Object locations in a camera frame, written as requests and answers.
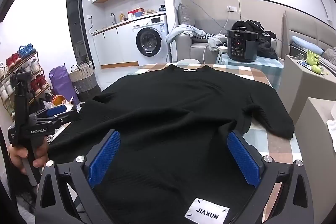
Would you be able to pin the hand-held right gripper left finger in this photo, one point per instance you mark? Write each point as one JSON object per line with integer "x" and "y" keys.
{"x": 103, "y": 158}

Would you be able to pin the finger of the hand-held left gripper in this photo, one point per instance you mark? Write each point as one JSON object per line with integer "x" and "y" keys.
{"x": 65, "y": 119}
{"x": 56, "y": 110}

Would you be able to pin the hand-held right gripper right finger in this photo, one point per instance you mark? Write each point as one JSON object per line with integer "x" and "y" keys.
{"x": 242, "y": 158}

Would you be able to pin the black knit sweater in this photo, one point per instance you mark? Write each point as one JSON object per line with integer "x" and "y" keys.
{"x": 170, "y": 121}

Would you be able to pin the person's left hand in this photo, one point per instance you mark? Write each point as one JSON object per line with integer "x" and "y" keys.
{"x": 15, "y": 158}

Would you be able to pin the purple plastic bag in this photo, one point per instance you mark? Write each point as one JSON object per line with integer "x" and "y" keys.
{"x": 61, "y": 85}

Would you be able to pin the checkered tablecloth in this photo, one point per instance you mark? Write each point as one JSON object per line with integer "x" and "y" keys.
{"x": 273, "y": 145}

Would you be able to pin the woven laundry basket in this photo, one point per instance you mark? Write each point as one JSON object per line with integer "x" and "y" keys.
{"x": 84, "y": 82}

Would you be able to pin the metal shoe rack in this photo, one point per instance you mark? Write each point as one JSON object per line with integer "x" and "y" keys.
{"x": 39, "y": 70}

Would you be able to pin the beige cardboard box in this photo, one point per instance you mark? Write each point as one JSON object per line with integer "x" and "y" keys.
{"x": 315, "y": 148}
{"x": 302, "y": 87}

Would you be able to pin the white lower cabinets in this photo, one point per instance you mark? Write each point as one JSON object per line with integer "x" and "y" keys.
{"x": 113, "y": 43}

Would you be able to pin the dark glass door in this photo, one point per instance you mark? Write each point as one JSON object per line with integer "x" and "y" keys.
{"x": 77, "y": 24}

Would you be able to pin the teal covered side table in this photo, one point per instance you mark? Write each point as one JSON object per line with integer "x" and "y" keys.
{"x": 270, "y": 64}

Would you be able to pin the kitchen faucet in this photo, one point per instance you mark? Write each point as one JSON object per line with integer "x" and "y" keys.
{"x": 113, "y": 18}

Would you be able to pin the white round stool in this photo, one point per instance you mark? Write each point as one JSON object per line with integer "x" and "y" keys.
{"x": 189, "y": 61}

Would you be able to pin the grey sofa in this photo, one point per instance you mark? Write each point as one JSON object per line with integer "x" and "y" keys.
{"x": 199, "y": 49}

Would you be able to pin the black jacket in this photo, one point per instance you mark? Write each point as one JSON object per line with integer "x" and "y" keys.
{"x": 265, "y": 43}

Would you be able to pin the white crumpled cloth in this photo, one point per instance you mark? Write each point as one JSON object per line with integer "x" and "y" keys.
{"x": 216, "y": 43}

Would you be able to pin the black electric pressure cooker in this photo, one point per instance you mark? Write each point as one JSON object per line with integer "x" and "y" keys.
{"x": 241, "y": 37}

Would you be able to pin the green toy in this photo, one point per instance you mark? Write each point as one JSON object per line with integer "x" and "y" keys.
{"x": 313, "y": 58}

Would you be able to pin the red box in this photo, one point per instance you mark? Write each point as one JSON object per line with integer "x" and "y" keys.
{"x": 135, "y": 14}

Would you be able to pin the light blue pillow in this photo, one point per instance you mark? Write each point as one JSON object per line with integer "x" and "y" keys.
{"x": 307, "y": 44}

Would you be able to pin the white washing machine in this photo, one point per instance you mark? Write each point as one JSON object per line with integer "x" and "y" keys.
{"x": 160, "y": 27}

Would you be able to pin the light grey blanket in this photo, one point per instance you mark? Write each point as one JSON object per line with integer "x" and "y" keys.
{"x": 181, "y": 31}

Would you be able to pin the grey pillow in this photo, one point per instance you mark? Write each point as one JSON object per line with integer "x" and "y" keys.
{"x": 185, "y": 15}

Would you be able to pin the white wall socket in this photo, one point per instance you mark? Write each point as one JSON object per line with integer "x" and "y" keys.
{"x": 231, "y": 8}

